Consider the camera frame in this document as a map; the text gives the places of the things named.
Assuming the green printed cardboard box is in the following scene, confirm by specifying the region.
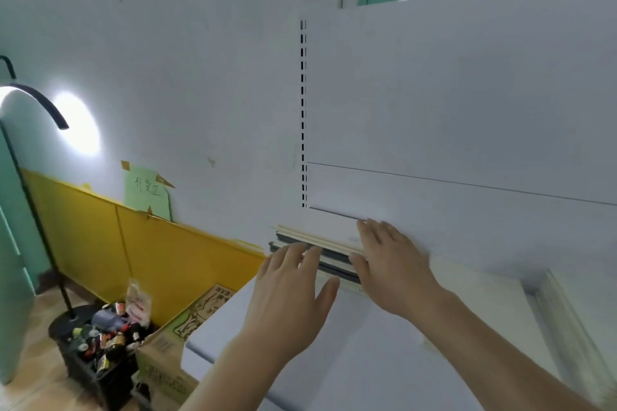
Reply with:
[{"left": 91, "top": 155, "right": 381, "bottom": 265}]
[{"left": 134, "top": 283, "right": 237, "bottom": 409}]

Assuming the white slotted shelf upright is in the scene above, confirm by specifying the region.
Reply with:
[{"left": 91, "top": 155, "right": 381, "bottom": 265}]
[{"left": 298, "top": 19, "right": 309, "bottom": 209}]

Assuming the plain cream notebook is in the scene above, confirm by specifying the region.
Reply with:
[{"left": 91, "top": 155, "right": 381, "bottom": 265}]
[{"left": 426, "top": 255, "right": 562, "bottom": 380}]

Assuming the person's right forearm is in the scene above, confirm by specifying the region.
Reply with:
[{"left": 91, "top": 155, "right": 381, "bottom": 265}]
[{"left": 414, "top": 290, "right": 601, "bottom": 411}]

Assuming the white shelf back panel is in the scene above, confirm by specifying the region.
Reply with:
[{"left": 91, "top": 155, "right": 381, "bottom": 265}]
[{"left": 301, "top": 0, "right": 617, "bottom": 291}]

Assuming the white metal shelf board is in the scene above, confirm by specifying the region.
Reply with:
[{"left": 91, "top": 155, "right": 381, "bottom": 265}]
[{"left": 181, "top": 251, "right": 617, "bottom": 411}]

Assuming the person's right hand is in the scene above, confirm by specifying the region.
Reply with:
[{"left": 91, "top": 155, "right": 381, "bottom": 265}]
[{"left": 348, "top": 218, "right": 456, "bottom": 325}]

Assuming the green paper sign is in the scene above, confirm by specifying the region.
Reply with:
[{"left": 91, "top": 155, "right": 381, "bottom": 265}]
[{"left": 120, "top": 160, "right": 175, "bottom": 223}]

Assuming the black floor lamp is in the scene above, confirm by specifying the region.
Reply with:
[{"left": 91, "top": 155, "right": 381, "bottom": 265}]
[{"left": 0, "top": 55, "right": 100, "bottom": 342}]

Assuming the stack of cream notebooks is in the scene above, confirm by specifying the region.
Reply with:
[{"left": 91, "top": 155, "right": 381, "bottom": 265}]
[{"left": 532, "top": 268, "right": 617, "bottom": 409}]

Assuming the person's left hand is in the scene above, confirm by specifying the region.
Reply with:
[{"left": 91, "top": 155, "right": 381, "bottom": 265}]
[{"left": 238, "top": 243, "right": 341, "bottom": 363}]

